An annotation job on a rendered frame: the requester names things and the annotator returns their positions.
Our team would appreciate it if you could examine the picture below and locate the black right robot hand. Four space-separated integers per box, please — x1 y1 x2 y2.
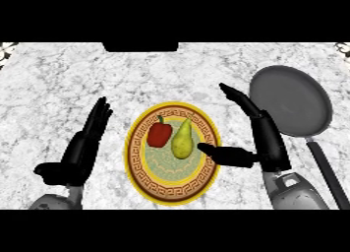
196 82 293 173

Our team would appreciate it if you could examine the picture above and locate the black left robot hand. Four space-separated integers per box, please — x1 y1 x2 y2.
34 95 115 188

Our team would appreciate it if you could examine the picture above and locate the grey frying pan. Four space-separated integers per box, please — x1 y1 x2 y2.
248 64 350 211

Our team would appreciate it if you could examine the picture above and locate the red bell pepper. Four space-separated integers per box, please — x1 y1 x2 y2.
146 114 174 149

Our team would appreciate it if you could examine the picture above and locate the yellow patterned plate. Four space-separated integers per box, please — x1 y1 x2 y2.
124 100 223 207

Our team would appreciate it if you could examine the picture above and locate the green pear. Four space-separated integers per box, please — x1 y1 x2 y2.
169 117 196 160

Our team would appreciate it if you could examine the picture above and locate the black appliance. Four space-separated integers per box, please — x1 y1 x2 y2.
101 41 180 53

